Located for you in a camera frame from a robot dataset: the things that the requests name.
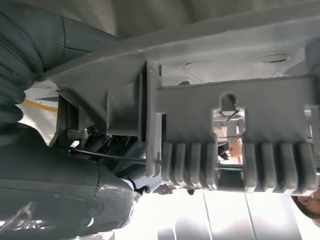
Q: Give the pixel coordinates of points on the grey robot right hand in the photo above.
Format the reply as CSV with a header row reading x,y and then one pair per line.
x,y
50,192

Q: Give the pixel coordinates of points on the person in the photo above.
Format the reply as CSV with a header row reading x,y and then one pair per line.
x,y
309,207

